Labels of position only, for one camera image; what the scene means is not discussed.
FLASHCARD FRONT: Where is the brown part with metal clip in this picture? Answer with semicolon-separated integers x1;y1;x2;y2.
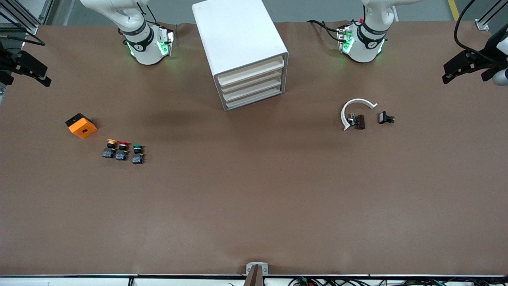
347;113;366;130

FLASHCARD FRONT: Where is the yellow push button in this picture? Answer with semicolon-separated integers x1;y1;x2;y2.
102;139;119;158

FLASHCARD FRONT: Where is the aluminium frame profile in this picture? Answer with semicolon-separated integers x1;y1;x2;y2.
475;0;508;31
0;0;55;36

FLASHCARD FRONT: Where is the white curved plastic part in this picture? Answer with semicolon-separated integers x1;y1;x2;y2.
341;98;378;131

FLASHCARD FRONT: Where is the grey metal bracket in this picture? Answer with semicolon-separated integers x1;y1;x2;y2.
246;262;269;276

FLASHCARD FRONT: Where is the black arm base cable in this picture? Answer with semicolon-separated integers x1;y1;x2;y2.
306;19;343;42
135;0;178;46

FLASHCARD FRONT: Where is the brown wedge post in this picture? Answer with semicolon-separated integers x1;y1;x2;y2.
243;265;264;286

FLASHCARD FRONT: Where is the orange button box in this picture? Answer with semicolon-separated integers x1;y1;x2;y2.
65;113;98;139

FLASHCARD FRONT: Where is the black right arm base cable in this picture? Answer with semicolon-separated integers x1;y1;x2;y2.
135;0;178;46

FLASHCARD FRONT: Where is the brown table mat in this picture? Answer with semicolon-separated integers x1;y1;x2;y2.
0;21;508;276

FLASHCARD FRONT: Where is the red push button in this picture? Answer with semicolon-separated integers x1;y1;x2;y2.
115;141;130;161

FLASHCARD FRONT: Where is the white table edge rail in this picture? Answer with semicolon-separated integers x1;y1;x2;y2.
0;274;508;286

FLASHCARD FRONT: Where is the black left arm base cable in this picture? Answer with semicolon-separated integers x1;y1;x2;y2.
306;19;343;42

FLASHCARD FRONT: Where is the black cable bundle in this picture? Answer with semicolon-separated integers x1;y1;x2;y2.
288;276;493;286

